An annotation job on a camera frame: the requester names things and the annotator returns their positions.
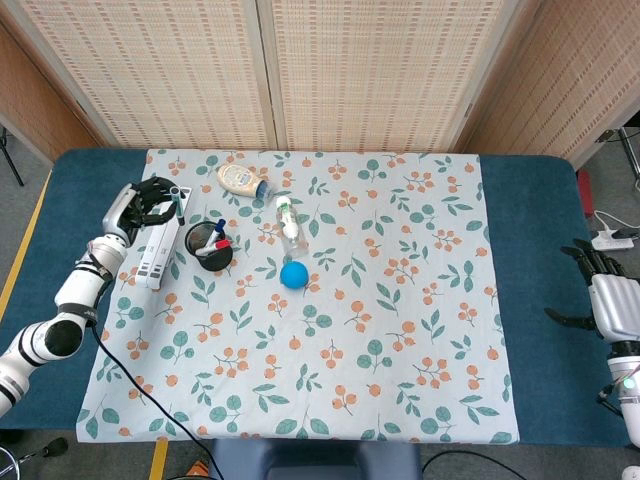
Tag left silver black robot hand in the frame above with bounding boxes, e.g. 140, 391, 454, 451
101, 175, 182, 245

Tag blue-capped marker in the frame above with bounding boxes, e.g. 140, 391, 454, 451
201, 218, 227, 251

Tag red floor object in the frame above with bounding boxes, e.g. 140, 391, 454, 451
576, 169, 595, 220

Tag white folded stand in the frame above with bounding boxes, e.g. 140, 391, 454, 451
133, 184, 193, 291

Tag black tripod leg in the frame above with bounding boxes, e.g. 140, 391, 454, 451
0, 127, 25, 188

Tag dark blue chair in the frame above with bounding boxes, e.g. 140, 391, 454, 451
208, 438, 422, 480

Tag black metal stand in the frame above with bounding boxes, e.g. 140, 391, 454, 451
597, 127, 640, 191

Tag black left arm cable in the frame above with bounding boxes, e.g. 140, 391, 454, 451
87, 319, 221, 480

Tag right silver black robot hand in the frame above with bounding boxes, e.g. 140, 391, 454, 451
544, 238, 640, 344

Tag black mesh pen cup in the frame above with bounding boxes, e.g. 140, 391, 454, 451
184, 220, 235, 273

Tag blue ball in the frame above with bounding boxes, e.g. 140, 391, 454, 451
279, 260, 310, 291

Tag floral patterned tablecloth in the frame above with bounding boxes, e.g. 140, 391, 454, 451
74, 148, 519, 445

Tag chrome stool base with lever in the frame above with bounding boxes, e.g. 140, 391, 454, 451
0, 437, 70, 480

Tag white power strip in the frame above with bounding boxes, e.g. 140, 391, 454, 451
591, 229, 635, 252

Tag clear plastic bottle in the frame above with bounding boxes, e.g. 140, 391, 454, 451
275, 195, 310, 259

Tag bamboo folding screen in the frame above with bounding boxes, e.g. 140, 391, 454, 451
0, 0, 640, 171

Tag red marker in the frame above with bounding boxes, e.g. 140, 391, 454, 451
195, 239, 232, 257

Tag teal whiteboard marker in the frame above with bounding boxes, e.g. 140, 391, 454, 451
169, 186, 185, 225

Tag beige mayonnaise squeeze bottle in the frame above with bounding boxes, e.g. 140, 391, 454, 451
215, 163, 275, 201

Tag black floor cable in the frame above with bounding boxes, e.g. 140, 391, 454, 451
422, 449, 529, 480

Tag white power cable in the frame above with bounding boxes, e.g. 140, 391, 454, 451
593, 209, 621, 234

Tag teal blue table cover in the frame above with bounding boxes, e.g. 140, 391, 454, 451
0, 147, 632, 448

